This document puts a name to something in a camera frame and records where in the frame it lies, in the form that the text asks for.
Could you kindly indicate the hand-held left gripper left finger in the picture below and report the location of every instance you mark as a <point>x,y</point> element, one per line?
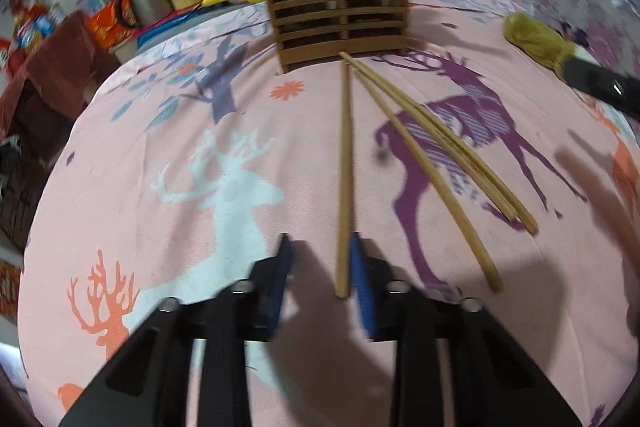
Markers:
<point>279,287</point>

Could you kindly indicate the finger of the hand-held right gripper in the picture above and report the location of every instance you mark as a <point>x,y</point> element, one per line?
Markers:
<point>600,84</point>

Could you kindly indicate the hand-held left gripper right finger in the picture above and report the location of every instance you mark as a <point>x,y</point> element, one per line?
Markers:
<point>361,292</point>

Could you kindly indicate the brown wooden chopstick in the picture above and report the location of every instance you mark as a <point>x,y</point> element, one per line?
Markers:
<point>475,152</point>
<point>430,177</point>
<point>450,147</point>
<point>345,167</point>

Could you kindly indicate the pink deer printed bed sheet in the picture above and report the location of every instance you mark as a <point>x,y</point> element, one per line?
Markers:
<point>200,187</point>

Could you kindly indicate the table with red cloth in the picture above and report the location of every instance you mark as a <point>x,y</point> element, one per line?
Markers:
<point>55,72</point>

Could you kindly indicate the orange snack bag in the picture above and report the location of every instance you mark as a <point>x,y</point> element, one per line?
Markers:
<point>112,22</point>

